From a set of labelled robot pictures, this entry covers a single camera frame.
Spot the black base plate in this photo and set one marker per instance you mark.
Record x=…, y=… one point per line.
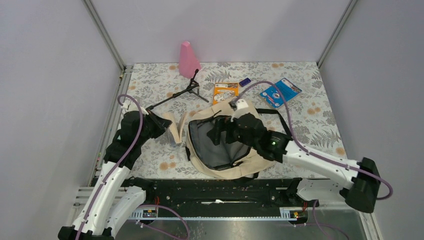
x=223, y=199

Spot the orange booklet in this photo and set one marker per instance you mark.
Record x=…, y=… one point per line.
x=223, y=91

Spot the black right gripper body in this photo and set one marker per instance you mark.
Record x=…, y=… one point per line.
x=233, y=133

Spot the black compass tool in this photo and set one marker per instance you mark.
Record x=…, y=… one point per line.
x=192, y=88

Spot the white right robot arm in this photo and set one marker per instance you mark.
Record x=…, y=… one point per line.
x=360, y=181

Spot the blue picture book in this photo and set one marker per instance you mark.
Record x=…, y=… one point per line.
x=176, y=128

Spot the pink cone-shaped object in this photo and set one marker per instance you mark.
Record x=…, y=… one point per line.
x=188, y=62

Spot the blue booklet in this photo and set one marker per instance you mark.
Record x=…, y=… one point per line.
x=272, y=97

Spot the beige canvas backpack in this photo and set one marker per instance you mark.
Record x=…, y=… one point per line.
x=227, y=161

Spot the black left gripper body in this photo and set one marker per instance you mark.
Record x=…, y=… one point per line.
x=153, y=128

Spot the small purple box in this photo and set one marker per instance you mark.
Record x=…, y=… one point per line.
x=244, y=82

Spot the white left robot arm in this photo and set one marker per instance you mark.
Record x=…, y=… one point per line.
x=100, y=219

